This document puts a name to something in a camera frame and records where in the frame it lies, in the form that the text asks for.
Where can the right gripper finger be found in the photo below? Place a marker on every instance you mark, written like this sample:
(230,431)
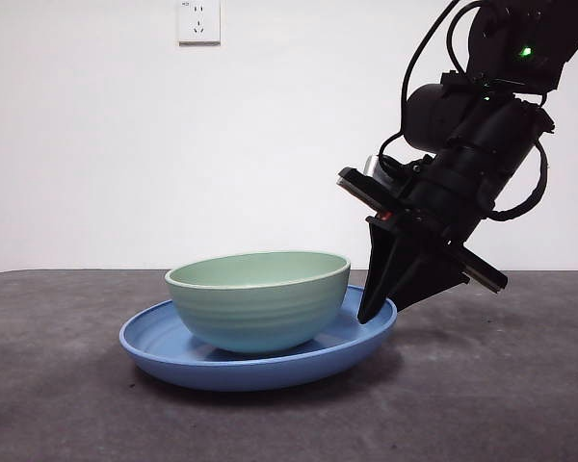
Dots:
(380,269)
(428,279)

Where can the green ribbed bowl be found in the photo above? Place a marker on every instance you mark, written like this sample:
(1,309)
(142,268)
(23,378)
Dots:
(255,313)

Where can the blue shallow plate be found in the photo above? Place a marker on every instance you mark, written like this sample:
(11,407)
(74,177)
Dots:
(250,375)

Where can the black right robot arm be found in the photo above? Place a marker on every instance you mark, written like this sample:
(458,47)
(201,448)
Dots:
(491,135)

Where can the right wrist grey camera box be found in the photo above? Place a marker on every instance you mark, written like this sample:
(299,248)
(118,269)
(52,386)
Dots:
(378,168)

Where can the white wall socket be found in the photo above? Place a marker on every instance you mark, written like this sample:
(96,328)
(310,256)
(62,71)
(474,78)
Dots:
(200,24)

